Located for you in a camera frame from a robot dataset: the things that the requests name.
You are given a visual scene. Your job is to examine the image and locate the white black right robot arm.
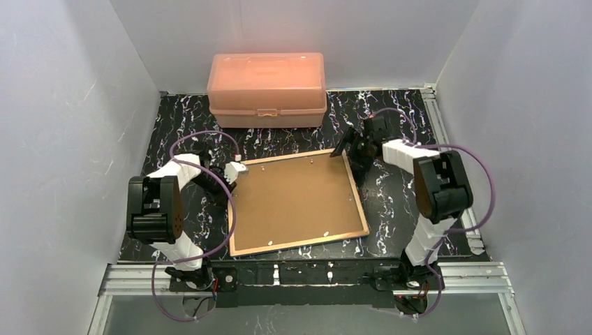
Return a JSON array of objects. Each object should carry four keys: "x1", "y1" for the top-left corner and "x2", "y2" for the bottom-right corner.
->
[{"x1": 330, "y1": 117, "x2": 473, "y2": 267}]

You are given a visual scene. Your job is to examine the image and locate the aluminium front mounting rail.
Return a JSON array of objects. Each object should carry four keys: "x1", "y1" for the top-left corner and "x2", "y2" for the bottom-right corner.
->
[{"x1": 99, "y1": 260, "x2": 514, "y2": 296}]

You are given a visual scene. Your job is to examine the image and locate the blue wooden picture frame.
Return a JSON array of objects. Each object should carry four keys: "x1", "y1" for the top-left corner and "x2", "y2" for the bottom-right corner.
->
[{"x1": 227, "y1": 148, "x2": 371, "y2": 258}]

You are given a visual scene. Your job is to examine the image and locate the aluminium right side rail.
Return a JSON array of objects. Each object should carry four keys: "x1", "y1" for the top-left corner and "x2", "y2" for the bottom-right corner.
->
[{"x1": 420, "y1": 84, "x2": 484, "y2": 255}]

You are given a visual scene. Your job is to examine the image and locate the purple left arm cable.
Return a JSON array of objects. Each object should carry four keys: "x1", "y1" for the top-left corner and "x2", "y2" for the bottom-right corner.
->
[{"x1": 151, "y1": 130, "x2": 242, "y2": 323}]

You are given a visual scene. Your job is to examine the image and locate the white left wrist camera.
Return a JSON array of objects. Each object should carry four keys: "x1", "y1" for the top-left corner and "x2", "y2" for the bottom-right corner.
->
[{"x1": 224, "y1": 161, "x2": 249, "y2": 184}]

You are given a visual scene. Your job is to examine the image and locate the brown cardboard backing board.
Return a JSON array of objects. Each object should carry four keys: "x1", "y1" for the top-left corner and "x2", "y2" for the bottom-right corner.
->
[{"x1": 232, "y1": 153, "x2": 364, "y2": 251}]

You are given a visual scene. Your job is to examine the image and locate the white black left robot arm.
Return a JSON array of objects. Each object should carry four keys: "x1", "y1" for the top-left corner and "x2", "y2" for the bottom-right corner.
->
[{"x1": 126, "y1": 144, "x2": 247, "y2": 271}]

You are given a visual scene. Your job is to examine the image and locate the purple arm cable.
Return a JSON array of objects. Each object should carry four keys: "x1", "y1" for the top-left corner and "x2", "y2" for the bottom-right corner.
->
[
  {"x1": 369, "y1": 107, "x2": 496, "y2": 319},
  {"x1": 151, "y1": 130, "x2": 242, "y2": 323}
]

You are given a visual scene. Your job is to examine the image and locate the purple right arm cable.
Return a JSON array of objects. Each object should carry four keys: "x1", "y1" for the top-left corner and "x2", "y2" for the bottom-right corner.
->
[{"x1": 369, "y1": 107, "x2": 496, "y2": 319}]

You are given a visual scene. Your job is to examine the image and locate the translucent pink plastic storage box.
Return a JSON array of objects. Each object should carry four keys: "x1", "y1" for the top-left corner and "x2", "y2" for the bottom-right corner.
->
[{"x1": 207, "y1": 52, "x2": 327, "y2": 128}]

